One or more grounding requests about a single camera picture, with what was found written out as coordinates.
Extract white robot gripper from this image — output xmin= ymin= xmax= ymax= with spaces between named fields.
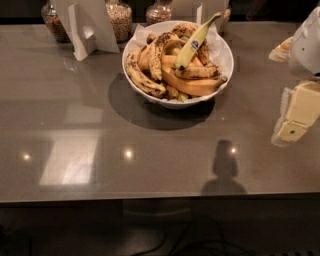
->
xmin=268 ymin=7 xmax=320 ymax=147

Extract green-yellow banana with sticker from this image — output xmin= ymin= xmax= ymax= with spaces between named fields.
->
xmin=175 ymin=12 xmax=222 ymax=70

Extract brown spotted banana right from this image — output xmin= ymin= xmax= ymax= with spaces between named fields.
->
xmin=175 ymin=66 xmax=220 ymax=79

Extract smooth yellow banana front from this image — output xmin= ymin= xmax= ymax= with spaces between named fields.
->
xmin=162 ymin=66 xmax=227 ymax=96

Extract spotted banana back top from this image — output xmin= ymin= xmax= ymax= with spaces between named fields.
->
xmin=171 ymin=22 xmax=197 ymax=38

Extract spotted banana centre arch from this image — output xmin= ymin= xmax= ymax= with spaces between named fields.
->
xmin=148 ymin=32 xmax=184 ymax=81

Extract white ceramic bowl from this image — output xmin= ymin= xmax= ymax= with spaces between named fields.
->
xmin=121 ymin=20 xmax=235 ymax=110

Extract spotted banana left edge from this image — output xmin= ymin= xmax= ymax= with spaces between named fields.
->
xmin=125 ymin=49 xmax=166 ymax=98

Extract white card stand right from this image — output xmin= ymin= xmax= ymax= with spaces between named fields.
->
xmin=171 ymin=0 xmax=230 ymax=24

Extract glass jar right grains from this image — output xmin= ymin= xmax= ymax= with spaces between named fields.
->
xmin=146 ymin=0 xmax=172 ymax=25

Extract glass jar grains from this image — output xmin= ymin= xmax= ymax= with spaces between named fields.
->
xmin=105 ymin=0 xmax=132 ymax=43
xmin=41 ymin=0 xmax=70 ymax=43
xmin=146 ymin=0 xmax=172 ymax=25

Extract glass jar middle grains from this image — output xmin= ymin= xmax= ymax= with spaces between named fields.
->
xmin=105 ymin=0 xmax=132 ymax=43

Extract white folded card stand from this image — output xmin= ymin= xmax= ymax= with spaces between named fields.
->
xmin=52 ymin=0 xmax=119 ymax=61

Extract glass jar left grains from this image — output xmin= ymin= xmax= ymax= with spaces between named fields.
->
xmin=41 ymin=0 xmax=70 ymax=43

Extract black floor cable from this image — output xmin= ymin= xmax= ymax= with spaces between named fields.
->
xmin=133 ymin=216 xmax=258 ymax=256

